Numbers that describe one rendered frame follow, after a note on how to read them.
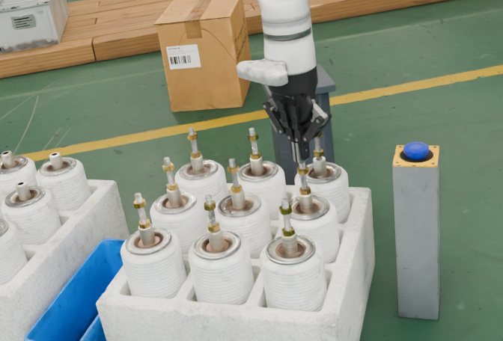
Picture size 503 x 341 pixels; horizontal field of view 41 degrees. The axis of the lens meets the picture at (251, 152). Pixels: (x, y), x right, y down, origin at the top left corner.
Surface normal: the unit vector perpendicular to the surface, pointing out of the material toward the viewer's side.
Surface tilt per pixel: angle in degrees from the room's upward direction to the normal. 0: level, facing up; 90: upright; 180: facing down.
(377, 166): 0
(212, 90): 89
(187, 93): 89
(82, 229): 90
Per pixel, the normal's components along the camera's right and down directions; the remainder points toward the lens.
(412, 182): -0.28, 0.47
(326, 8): 0.16, 0.43
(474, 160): -0.13, -0.89
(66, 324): 0.95, -0.02
